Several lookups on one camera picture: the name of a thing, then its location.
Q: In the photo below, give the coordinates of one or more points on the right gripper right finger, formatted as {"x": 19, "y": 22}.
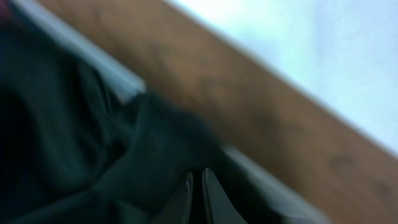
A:
{"x": 218, "y": 207}

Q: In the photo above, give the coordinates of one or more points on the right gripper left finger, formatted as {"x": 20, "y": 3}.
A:
{"x": 177, "y": 209}

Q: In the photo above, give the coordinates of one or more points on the large black cloth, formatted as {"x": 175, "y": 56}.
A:
{"x": 72, "y": 153}

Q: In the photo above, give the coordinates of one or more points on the red plaid cloth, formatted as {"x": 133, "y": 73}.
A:
{"x": 5, "y": 12}

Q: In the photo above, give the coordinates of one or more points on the clear plastic storage container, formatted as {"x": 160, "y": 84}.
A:
{"x": 127, "y": 83}

